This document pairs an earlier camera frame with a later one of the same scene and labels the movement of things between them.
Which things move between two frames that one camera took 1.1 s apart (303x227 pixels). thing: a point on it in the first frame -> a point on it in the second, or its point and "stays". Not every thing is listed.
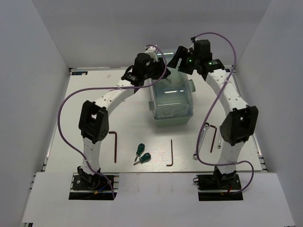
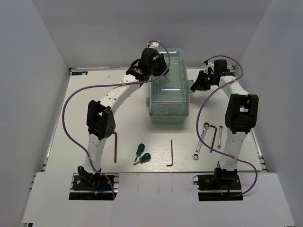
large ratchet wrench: [206, 126] stays
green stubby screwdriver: [140, 148] stays
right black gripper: [186, 52] -> [201, 85]
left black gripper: [160, 70] stays
